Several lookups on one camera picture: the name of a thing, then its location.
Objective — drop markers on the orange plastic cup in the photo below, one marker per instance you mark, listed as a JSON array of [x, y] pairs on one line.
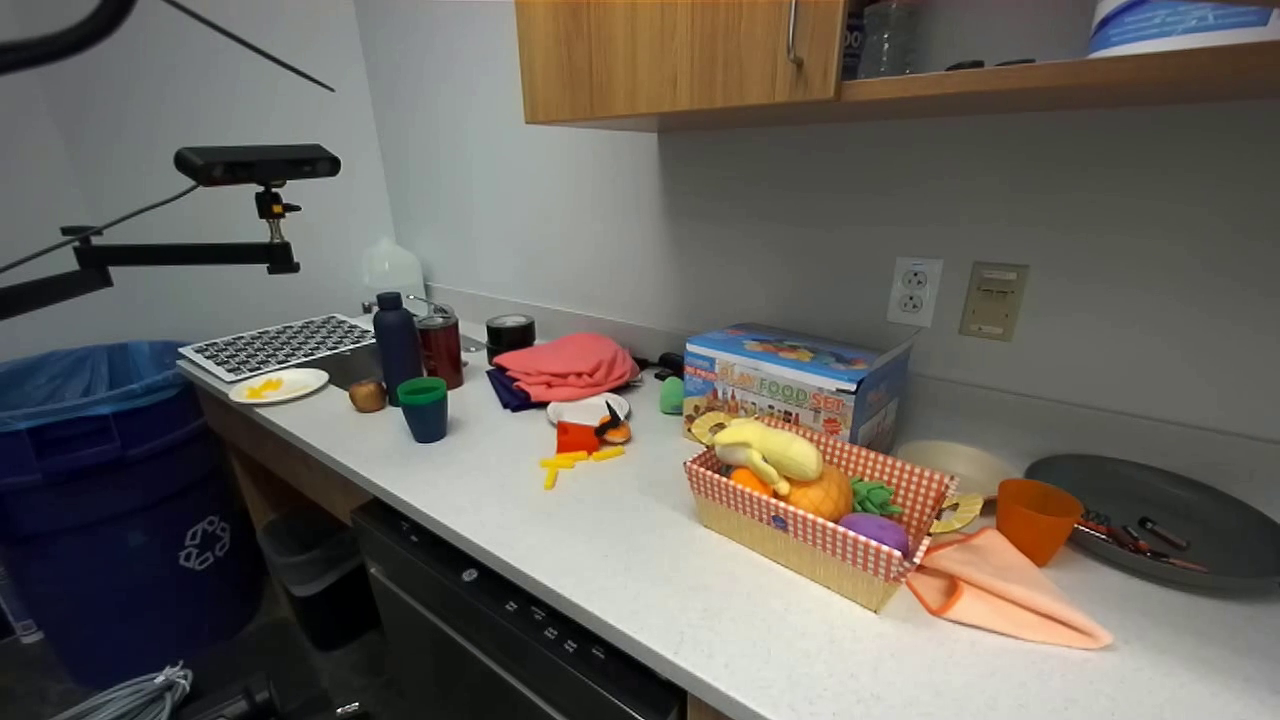
[[1035, 520]]

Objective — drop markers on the black and white calibration board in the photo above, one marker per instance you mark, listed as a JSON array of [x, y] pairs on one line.
[[275, 345]]

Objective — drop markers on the green toy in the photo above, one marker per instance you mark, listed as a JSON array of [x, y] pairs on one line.
[[671, 396]]

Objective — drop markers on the orange plush pineapple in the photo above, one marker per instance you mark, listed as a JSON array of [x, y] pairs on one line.
[[822, 495]]

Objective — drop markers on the green plush leaves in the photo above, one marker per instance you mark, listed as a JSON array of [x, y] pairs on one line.
[[875, 497]]

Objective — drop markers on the toy food set box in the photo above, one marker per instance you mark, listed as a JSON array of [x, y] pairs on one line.
[[790, 385]]

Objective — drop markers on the yellow pineapple slice toy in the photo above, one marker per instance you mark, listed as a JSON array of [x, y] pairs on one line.
[[705, 427], [960, 515]]

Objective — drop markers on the blue cup with green rim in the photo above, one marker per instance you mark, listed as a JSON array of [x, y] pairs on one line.
[[425, 412]]

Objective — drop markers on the wooden wall cupboard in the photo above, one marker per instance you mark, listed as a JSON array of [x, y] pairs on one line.
[[1000, 90]]

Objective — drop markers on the dark blue bottle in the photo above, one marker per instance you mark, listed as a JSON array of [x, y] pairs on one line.
[[397, 345]]

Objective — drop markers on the small white plate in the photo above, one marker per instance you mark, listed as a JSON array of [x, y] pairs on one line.
[[580, 409]]

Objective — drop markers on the black tape roll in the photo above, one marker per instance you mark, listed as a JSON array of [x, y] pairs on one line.
[[510, 332]]

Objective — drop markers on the purple plush fruit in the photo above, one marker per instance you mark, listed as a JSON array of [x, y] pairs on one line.
[[875, 531]]

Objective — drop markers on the orange plush fruit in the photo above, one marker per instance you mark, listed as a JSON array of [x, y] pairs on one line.
[[750, 481]]

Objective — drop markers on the red toy fries box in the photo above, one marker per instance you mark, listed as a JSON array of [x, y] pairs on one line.
[[575, 437]]

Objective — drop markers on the dark purple cloth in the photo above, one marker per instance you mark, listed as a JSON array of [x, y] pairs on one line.
[[508, 392]]

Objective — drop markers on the white tub with blue label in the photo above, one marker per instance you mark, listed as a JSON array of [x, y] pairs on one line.
[[1180, 25]]

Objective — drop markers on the large grey plate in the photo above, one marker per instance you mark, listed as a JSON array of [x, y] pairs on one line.
[[1220, 520]]

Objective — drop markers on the black dishwasher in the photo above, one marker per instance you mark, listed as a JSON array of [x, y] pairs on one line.
[[480, 630]]

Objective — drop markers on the orange and black toy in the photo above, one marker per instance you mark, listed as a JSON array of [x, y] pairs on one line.
[[615, 430]]

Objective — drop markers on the clear plastic jug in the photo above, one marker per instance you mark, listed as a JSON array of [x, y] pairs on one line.
[[393, 268]]

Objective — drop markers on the basket with checkered lining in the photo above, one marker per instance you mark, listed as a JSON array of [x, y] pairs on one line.
[[800, 545]]

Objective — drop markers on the yellow plush banana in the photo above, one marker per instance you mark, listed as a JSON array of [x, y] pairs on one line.
[[775, 450]]

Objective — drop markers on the wooden cupboard door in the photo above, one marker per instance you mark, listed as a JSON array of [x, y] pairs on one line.
[[660, 55]]

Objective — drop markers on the brown toy onion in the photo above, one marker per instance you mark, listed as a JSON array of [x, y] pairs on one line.
[[367, 396]]

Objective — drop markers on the orange cloth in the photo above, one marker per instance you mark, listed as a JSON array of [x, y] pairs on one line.
[[1000, 595]]

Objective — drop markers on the camera on mount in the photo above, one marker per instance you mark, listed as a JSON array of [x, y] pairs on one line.
[[255, 164]]

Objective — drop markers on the white wall socket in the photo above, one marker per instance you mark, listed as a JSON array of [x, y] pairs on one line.
[[914, 291]]

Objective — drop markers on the small black waste bin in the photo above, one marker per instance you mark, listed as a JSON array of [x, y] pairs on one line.
[[320, 580]]

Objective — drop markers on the beige bowl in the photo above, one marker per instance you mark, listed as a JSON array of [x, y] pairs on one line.
[[955, 463]]

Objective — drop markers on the clear plastic jar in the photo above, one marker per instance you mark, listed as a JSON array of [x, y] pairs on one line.
[[888, 38]]

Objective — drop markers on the dark red tumbler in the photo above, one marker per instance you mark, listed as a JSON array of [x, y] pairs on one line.
[[441, 350]]

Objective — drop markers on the folded pink cloth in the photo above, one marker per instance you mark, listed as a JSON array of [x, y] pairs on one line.
[[565, 365]]

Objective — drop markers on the blue recycling bin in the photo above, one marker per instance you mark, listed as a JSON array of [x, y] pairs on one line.
[[100, 500]]

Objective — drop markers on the yellow toy food pieces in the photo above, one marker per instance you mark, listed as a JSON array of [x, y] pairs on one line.
[[263, 387]]

